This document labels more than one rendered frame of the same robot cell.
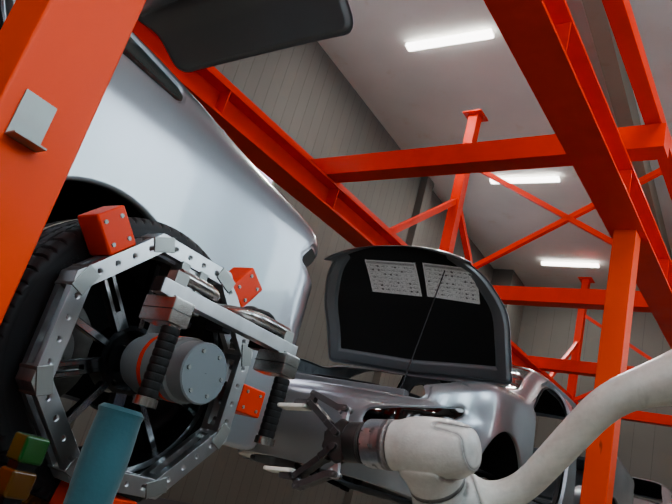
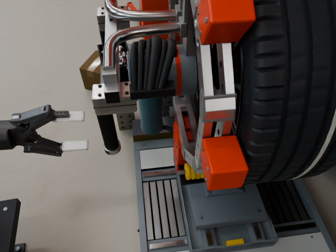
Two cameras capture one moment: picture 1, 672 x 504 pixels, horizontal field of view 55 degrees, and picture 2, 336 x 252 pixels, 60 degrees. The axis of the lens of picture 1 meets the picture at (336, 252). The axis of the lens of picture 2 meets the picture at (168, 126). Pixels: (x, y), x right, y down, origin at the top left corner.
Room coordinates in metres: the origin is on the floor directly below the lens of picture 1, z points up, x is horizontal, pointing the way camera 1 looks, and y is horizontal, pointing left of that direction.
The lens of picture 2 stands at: (1.88, -0.19, 1.36)
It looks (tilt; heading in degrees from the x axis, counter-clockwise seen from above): 49 degrees down; 133
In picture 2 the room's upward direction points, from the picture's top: straight up
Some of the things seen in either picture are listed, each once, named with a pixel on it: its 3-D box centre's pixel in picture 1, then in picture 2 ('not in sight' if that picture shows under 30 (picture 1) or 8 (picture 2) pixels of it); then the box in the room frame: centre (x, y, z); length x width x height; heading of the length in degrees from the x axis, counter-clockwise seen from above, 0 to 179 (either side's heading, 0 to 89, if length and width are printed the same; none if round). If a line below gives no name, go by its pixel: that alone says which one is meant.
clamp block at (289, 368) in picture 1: (276, 363); (114, 97); (1.48, 0.06, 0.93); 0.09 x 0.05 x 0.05; 51
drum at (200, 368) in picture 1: (172, 367); (166, 71); (1.44, 0.27, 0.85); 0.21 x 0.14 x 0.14; 51
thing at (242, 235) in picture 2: not in sight; (219, 193); (1.61, 0.44, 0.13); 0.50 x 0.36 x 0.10; 141
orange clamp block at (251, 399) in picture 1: (241, 399); (221, 162); (1.73, 0.13, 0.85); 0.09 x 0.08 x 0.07; 141
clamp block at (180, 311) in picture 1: (166, 310); (113, 17); (1.22, 0.28, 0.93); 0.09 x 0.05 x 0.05; 51
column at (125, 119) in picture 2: not in sight; (123, 99); (0.87, 0.51, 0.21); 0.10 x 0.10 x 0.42; 51
